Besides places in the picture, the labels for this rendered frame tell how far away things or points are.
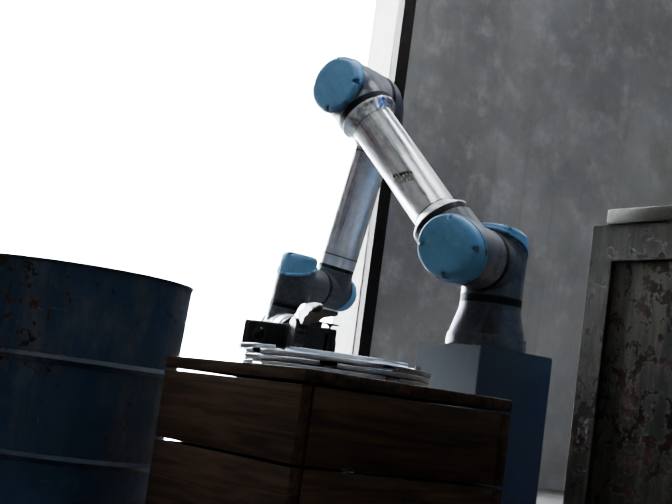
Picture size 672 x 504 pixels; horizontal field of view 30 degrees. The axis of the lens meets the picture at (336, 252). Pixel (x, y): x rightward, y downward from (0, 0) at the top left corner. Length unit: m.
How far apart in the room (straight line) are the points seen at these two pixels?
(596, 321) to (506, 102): 5.87
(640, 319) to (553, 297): 6.06
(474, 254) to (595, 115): 6.03
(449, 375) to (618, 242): 0.58
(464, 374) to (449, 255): 0.22
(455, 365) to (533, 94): 5.62
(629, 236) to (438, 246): 0.49
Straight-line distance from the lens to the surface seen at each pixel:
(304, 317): 2.23
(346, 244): 2.54
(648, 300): 1.81
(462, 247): 2.21
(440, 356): 2.34
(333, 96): 2.42
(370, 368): 1.81
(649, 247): 1.81
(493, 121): 7.60
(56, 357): 2.08
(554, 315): 7.87
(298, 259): 2.44
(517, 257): 2.36
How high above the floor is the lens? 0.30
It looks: 7 degrees up
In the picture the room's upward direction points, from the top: 8 degrees clockwise
